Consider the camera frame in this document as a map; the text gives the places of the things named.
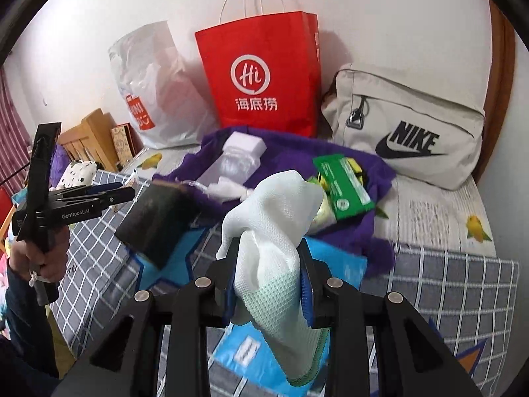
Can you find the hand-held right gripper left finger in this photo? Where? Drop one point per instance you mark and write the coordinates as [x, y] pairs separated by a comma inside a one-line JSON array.
[[219, 293]]

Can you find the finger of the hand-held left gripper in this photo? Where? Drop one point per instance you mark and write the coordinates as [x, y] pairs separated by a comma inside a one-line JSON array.
[[118, 196], [105, 187]]

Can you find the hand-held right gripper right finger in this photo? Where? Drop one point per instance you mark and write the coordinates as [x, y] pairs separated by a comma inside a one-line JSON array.
[[306, 297]]

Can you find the dark green tin box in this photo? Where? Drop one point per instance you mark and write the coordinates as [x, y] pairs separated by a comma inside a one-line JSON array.
[[157, 223]]

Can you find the blue tissue pack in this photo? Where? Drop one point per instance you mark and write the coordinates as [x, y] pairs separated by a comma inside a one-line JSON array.
[[231, 364]]

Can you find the green foil packet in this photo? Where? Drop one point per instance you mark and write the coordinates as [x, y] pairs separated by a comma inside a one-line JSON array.
[[343, 186]]

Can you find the yellow zip pouch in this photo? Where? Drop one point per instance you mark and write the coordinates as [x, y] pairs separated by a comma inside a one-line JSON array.
[[355, 171]]

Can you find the white sponge block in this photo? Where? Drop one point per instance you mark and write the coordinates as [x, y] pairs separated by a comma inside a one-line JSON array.
[[246, 144]]

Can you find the person's left forearm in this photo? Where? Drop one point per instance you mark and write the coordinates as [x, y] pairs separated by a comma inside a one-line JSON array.
[[24, 331]]

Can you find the person's left hand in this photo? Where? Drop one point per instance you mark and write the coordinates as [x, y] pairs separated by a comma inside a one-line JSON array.
[[56, 256]]

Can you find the white dotted pillow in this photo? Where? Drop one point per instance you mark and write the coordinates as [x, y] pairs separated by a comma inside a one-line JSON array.
[[78, 173]]

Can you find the patterned cardboard box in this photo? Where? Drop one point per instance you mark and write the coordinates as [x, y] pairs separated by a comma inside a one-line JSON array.
[[124, 142]]

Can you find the purple plush toy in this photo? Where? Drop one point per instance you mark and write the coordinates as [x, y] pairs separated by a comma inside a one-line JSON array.
[[60, 161]]

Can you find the wooden bed headboard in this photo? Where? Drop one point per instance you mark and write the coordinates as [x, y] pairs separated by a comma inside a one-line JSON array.
[[91, 132]]

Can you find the striped red curtain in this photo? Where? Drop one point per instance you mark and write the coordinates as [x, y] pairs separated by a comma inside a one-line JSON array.
[[12, 132]]

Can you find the white plastic shopping bag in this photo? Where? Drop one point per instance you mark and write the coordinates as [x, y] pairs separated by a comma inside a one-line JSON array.
[[165, 103]]

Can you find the grey checked blanket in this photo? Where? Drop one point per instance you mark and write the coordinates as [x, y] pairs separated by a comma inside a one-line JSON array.
[[434, 289]]

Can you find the purple fleece cloth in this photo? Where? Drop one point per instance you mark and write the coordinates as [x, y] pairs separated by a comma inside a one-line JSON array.
[[285, 153]]

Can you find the red paper bag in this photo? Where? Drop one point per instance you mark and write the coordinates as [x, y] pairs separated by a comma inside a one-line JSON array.
[[264, 49]]

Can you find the beige waist bag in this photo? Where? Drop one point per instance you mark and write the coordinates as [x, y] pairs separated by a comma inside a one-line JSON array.
[[413, 103]]

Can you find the wooden door frame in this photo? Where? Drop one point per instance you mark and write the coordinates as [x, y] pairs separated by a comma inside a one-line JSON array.
[[500, 91]]

